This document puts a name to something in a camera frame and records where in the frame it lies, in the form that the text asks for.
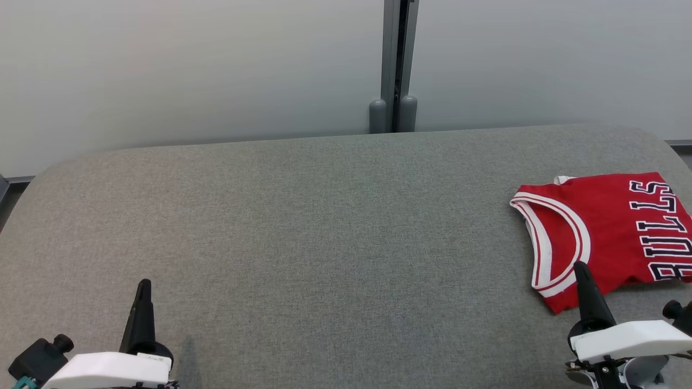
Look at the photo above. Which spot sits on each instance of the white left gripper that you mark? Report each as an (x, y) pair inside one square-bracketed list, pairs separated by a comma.
[(108, 370)]

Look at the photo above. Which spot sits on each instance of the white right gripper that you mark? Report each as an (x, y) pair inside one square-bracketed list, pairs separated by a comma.
[(632, 340)]

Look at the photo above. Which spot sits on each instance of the red jersey with white sleeves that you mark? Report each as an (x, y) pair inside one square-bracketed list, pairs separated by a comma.
[(611, 232)]

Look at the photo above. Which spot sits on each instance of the red shirt pile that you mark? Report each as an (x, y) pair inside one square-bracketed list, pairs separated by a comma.
[(563, 179)]

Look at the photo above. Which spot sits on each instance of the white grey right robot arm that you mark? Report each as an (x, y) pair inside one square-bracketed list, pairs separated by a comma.
[(638, 374)]

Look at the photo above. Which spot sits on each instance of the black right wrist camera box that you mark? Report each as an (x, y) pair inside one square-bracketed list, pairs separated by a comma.
[(684, 319)]

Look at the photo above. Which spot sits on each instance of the grey wall base rail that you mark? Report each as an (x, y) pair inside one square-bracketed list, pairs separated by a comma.
[(16, 179), (680, 143)]

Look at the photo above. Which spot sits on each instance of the grey aluminium wall rail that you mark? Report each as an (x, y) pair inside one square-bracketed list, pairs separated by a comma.
[(389, 54)]

